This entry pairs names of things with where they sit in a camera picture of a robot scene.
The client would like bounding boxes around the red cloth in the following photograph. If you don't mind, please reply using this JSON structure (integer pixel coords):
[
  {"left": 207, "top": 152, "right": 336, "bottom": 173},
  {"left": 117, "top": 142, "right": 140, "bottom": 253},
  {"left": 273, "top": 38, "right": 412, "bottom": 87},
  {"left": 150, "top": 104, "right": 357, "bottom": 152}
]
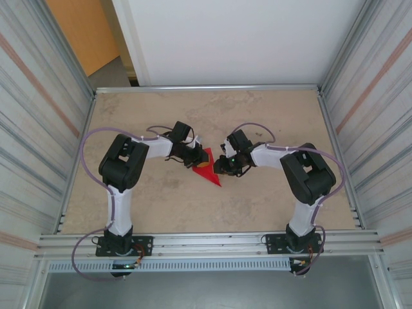
[{"left": 191, "top": 147, "right": 223, "bottom": 187}]

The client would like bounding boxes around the black base connector box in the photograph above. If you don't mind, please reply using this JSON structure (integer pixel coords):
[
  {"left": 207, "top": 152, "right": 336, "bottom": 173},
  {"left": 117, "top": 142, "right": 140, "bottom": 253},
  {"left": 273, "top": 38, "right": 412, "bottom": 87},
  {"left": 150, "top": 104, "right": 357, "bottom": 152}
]
[
  {"left": 110, "top": 262, "right": 133, "bottom": 279},
  {"left": 289, "top": 257, "right": 310, "bottom": 277}
]

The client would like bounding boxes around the orange wooden door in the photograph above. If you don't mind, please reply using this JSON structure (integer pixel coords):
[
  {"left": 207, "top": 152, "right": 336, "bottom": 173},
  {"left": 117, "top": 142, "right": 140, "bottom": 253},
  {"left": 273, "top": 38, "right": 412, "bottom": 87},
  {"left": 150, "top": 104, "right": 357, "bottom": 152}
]
[{"left": 44, "top": 0, "right": 122, "bottom": 78}]

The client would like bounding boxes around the corrugated metal side panel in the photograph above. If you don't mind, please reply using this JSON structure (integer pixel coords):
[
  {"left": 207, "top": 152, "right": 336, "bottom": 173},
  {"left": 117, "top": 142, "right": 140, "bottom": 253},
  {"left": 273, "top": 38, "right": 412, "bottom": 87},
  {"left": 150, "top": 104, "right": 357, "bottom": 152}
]
[
  {"left": 324, "top": 0, "right": 412, "bottom": 268},
  {"left": 0, "top": 0, "right": 94, "bottom": 268}
]

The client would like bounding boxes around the aluminium table end rail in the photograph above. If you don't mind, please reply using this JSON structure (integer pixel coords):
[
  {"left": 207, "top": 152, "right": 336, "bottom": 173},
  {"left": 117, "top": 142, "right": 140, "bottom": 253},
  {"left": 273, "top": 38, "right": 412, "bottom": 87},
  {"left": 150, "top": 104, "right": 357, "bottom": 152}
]
[{"left": 94, "top": 84, "right": 323, "bottom": 95}]

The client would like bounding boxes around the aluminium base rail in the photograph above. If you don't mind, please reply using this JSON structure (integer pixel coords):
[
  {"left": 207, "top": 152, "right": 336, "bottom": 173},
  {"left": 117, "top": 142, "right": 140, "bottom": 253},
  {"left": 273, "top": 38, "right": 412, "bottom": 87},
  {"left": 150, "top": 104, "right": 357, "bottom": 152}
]
[{"left": 37, "top": 229, "right": 386, "bottom": 260}]

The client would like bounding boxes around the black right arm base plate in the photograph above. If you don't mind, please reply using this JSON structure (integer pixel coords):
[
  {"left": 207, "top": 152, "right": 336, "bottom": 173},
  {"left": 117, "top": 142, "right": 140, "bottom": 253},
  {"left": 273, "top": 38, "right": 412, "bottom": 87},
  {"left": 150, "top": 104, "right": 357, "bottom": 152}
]
[{"left": 264, "top": 233, "right": 323, "bottom": 255}]

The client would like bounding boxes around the aluminium side rail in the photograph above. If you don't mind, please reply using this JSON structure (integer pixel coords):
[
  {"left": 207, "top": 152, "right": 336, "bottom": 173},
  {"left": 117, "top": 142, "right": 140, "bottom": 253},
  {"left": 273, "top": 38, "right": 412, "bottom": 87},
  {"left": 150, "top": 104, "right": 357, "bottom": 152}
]
[
  {"left": 317, "top": 89, "right": 364, "bottom": 230},
  {"left": 54, "top": 93, "right": 97, "bottom": 234}
]

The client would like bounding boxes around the white door frame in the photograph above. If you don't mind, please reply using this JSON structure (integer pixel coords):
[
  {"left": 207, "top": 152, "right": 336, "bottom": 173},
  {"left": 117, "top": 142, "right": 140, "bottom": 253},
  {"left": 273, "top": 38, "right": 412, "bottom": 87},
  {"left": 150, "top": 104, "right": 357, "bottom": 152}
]
[{"left": 111, "top": 0, "right": 152, "bottom": 88}]

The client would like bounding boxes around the grey slotted cable duct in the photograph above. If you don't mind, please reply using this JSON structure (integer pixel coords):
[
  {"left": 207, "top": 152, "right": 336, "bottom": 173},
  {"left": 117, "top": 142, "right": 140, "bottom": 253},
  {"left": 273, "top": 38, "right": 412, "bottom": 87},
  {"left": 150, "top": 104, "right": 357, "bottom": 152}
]
[{"left": 47, "top": 259, "right": 292, "bottom": 274}]

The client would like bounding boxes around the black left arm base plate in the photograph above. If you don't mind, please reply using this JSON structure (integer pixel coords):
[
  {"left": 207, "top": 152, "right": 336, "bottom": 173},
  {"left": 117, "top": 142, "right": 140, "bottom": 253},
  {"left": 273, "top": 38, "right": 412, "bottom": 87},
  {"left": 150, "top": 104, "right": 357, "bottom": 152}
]
[{"left": 95, "top": 236, "right": 154, "bottom": 258}]

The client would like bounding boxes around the aluminium corner post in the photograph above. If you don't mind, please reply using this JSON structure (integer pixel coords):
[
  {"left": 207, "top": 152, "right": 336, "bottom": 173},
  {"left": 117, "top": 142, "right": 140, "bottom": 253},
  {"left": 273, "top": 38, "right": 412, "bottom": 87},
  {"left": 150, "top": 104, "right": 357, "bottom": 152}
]
[
  {"left": 19, "top": 0, "right": 97, "bottom": 104},
  {"left": 317, "top": 0, "right": 392, "bottom": 97}
]

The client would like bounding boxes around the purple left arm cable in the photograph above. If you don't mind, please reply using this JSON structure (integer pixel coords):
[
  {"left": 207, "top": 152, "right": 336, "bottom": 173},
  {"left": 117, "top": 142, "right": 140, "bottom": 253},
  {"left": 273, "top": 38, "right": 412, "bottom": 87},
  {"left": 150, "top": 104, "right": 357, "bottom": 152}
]
[{"left": 70, "top": 126, "right": 171, "bottom": 283}]

